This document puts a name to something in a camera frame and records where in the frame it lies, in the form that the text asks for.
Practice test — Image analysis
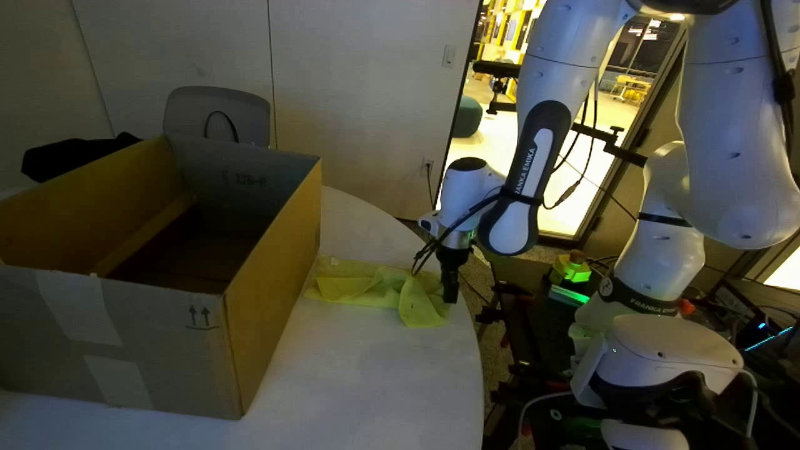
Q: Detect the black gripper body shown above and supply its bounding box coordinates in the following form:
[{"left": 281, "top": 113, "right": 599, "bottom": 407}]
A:
[{"left": 438, "top": 248, "right": 466, "bottom": 277}]

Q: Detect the yellow microfiber cloth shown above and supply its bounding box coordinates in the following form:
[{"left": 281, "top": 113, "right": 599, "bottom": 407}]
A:
[{"left": 306, "top": 257, "right": 451, "bottom": 328}]

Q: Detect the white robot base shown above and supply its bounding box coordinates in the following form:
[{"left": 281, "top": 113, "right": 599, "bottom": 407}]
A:
[{"left": 564, "top": 272, "right": 748, "bottom": 450}]

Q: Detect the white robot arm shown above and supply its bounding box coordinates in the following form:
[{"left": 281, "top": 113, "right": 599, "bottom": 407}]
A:
[{"left": 423, "top": 0, "right": 800, "bottom": 316}]

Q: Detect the brown cardboard box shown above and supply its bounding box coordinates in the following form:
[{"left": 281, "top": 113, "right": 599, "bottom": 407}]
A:
[{"left": 0, "top": 138, "right": 322, "bottom": 421}]

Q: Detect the grey chair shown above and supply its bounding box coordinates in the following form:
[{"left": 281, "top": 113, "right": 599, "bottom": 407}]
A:
[{"left": 162, "top": 85, "right": 271, "bottom": 147}]

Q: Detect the black clothing pile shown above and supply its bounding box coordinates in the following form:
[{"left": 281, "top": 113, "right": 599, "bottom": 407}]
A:
[{"left": 21, "top": 133, "right": 138, "bottom": 183}]

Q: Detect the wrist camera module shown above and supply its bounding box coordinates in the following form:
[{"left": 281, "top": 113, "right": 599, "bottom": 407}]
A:
[{"left": 417, "top": 213, "right": 444, "bottom": 238}]

